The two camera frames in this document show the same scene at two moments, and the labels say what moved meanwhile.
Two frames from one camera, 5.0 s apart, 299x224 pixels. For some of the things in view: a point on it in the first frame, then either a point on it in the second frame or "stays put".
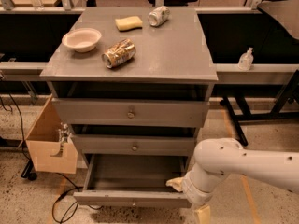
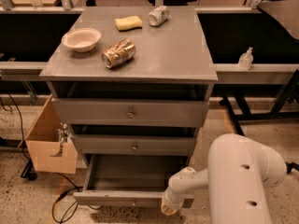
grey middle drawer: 135,145 stays put
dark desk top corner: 286,11 stays put
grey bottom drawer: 137,180 stays put
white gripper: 191,189 -> 171,201
